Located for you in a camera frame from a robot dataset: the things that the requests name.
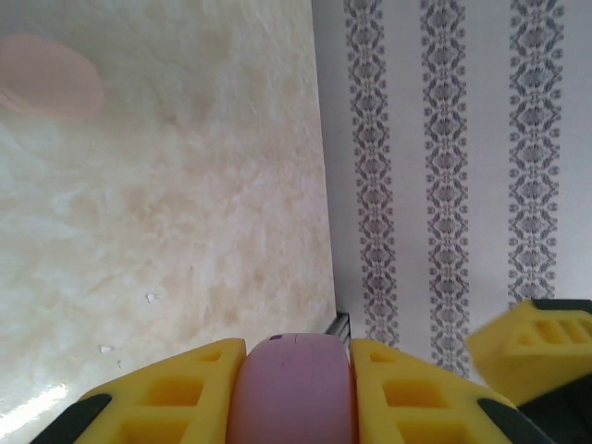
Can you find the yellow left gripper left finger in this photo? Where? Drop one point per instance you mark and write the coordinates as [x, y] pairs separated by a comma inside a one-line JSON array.
[[185, 393]]

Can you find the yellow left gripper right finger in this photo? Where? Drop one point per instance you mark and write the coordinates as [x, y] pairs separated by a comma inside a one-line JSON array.
[[416, 407]]

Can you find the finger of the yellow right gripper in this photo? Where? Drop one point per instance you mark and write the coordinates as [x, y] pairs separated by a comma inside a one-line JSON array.
[[532, 356]]

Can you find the pink earbud charging case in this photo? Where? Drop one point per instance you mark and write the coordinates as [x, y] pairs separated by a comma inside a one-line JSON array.
[[291, 393]]

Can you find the aluminium frame side rail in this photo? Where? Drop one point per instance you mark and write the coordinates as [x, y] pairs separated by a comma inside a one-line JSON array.
[[337, 329]]

